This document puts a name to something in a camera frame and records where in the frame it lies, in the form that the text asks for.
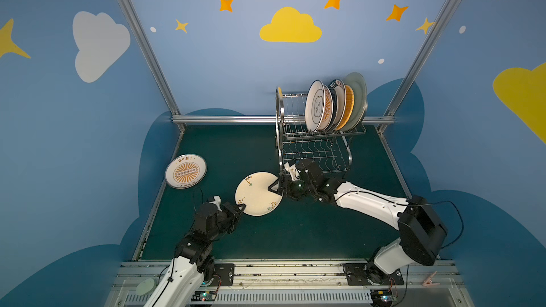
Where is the cream floral plate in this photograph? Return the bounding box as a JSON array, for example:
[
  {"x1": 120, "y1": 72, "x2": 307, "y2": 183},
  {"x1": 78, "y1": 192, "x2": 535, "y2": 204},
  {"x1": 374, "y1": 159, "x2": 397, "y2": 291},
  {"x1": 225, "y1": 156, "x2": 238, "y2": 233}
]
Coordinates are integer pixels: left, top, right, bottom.
[{"x1": 235, "y1": 172, "x2": 282, "y2": 217}]

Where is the steel two-tier dish rack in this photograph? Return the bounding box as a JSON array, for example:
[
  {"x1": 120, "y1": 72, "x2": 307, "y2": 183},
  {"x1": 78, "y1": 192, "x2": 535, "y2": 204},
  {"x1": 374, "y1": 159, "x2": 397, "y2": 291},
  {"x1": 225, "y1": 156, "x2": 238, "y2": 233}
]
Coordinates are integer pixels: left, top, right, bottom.
[{"x1": 275, "y1": 88, "x2": 366, "y2": 176}]

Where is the orange sunburst plate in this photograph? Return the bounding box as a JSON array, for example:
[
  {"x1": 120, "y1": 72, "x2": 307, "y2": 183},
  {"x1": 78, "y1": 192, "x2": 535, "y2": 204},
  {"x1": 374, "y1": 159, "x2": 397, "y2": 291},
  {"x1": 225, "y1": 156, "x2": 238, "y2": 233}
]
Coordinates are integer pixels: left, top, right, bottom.
[
  {"x1": 318, "y1": 85, "x2": 332, "y2": 131},
  {"x1": 165, "y1": 153, "x2": 207, "y2": 189}
]

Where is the white plate with black motif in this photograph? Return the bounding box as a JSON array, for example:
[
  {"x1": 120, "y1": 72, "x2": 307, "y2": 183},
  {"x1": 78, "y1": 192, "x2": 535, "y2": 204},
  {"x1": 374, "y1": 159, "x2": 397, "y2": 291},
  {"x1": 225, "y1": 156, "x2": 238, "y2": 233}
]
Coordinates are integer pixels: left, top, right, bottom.
[{"x1": 304, "y1": 80, "x2": 325, "y2": 132}]

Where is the yellow woven plate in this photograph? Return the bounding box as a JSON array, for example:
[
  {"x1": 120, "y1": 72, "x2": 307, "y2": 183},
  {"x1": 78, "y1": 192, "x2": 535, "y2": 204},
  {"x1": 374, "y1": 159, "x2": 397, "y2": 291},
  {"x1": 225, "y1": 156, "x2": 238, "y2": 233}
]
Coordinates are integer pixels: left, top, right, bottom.
[{"x1": 336, "y1": 85, "x2": 355, "y2": 130}]

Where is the green rim Hao Wei plate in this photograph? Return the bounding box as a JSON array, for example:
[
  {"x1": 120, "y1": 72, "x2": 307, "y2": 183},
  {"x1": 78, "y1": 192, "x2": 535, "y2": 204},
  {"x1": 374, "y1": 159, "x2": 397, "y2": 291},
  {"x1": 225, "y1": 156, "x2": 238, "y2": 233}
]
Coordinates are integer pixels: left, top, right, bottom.
[{"x1": 328, "y1": 79, "x2": 346, "y2": 130}]

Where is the large pale green plate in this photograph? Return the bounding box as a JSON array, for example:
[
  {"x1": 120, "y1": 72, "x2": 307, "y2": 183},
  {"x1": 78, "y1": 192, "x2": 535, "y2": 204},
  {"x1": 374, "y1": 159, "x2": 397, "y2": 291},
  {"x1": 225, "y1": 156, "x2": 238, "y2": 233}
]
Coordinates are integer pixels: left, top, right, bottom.
[{"x1": 341, "y1": 72, "x2": 368, "y2": 132}]

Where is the orange sunburst plate front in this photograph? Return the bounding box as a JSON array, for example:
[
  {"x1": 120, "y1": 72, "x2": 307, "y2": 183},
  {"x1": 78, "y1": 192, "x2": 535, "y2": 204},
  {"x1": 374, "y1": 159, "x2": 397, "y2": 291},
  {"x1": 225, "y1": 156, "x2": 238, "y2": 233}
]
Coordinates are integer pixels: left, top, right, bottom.
[{"x1": 318, "y1": 85, "x2": 332, "y2": 131}]

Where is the dark blue speckled plate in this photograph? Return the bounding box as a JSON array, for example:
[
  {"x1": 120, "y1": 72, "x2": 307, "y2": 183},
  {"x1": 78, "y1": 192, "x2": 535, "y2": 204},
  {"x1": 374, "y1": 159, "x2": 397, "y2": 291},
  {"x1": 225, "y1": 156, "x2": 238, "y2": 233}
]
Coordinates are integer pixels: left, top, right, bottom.
[{"x1": 327, "y1": 88, "x2": 338, "y2": 131}]

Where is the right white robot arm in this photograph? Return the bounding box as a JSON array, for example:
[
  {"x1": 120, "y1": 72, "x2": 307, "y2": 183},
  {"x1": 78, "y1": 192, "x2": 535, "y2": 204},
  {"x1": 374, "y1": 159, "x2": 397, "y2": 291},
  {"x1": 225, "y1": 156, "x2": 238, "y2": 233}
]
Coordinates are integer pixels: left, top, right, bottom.
[{"x1": 267, "y1": 159, "x2": 448, "y2": 285}]

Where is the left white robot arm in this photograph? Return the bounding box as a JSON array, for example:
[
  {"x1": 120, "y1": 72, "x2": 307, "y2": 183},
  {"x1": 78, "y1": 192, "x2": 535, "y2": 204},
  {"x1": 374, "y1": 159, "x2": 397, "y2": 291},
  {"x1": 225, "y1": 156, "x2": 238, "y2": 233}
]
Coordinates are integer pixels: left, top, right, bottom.
[{"x1": 145, "y1": 196, "x2": 246, "y2": 306}]

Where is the left green circuit board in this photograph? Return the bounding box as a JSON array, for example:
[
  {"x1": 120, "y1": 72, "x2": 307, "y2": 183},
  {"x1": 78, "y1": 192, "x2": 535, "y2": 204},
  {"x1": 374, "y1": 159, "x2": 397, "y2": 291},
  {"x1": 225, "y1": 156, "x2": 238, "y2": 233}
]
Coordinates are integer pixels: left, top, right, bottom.
[{"x1": 191, "y1": 291, "x2": 217, "y2": 303}]

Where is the green circuit board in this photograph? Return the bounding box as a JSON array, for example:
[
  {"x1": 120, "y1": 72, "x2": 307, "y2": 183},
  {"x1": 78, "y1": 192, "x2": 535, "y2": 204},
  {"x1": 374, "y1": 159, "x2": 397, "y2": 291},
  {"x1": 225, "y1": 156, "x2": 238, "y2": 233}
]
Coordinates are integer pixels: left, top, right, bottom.
[
  {"x1": 191, "y1": 291, "x2": 217, "y2": 303},
  {"x1": 371, "y1": 290, "x2": 395, "y2": 307}
]

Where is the pale green round disc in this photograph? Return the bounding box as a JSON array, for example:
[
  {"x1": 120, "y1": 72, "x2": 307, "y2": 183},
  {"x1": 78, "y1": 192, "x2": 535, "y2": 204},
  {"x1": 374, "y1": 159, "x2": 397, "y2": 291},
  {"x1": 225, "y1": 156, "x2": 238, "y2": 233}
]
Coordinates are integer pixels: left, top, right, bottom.
[{"x1": 136, "y1": 278, "x2": 156, "y2": 296}]

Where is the right green circuit board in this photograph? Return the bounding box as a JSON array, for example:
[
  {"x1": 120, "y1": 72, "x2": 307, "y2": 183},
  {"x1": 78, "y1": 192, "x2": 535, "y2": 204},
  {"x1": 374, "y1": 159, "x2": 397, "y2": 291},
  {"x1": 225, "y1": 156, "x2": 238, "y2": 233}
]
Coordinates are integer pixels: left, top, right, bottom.
[{"x1": 371, "y1": 290, "x2": 395, "y2": 307}]

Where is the pink clothes peg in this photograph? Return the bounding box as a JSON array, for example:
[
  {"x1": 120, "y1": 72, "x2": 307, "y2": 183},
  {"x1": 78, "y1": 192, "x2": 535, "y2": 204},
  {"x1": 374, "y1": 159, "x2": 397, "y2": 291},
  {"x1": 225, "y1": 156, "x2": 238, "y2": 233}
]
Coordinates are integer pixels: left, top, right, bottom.
[{"x1": 422, "y1": 271, "x2": 440, "y2": 287}]

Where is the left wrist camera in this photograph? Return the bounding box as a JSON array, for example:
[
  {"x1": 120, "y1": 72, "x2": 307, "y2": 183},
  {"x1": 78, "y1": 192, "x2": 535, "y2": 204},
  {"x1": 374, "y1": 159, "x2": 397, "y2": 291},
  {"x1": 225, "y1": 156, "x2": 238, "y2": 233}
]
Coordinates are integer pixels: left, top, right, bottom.
[{"x1": 208, "y1": 196, "x2": 222, "y2": 211}]

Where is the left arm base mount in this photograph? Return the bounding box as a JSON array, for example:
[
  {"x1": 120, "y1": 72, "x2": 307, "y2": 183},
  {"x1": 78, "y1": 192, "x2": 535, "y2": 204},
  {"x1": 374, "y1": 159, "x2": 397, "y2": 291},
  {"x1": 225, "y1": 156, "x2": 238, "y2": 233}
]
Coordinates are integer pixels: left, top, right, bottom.
[{"x1": 203, "y1": 263, "x2": 235, "y2": 287}]

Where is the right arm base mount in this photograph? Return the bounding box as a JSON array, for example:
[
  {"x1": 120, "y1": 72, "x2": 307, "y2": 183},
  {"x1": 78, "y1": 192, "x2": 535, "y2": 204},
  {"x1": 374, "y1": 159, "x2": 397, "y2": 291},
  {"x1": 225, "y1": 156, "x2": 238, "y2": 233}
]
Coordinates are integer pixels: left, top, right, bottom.
[{"x1": 342, "y1": 263, "x2": 405, "y2": 287}]

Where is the aluminium back frame rail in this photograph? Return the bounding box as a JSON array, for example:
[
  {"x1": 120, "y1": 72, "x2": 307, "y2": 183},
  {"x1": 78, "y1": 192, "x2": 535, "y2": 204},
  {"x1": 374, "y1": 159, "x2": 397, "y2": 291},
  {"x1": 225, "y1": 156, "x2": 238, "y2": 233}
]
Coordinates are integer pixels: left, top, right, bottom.
[{"x1": 171, "y1": 115, "x2": 395, "y2": 125}]

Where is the left aluminium upright post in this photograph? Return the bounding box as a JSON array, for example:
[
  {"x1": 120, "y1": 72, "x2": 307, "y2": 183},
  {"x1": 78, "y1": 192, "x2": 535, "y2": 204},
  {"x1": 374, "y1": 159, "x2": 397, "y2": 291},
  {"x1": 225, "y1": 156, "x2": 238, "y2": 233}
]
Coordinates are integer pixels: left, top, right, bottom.
[{"x1": 117, "y1": 0, "x2": 180, "y2": 116}]

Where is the aluminium upright post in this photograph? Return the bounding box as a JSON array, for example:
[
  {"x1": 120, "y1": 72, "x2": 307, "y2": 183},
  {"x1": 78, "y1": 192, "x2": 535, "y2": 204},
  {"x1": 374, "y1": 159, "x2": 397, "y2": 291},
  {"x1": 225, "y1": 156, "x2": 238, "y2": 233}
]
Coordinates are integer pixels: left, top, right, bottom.
[
  {"x1": 117, "y1": 0, "x2": 180, "y2": 116},
  {"x1": 383, "y1": 0, "x2": 462, "y2": 119}
]

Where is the right aluminium upright post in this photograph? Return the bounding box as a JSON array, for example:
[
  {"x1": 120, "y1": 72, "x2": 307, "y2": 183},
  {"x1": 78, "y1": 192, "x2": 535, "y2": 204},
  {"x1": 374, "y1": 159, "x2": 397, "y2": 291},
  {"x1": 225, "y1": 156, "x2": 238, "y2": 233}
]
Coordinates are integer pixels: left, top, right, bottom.
[{"x1": 383, "y1": 0, "x2": 462, "y2": 119}]

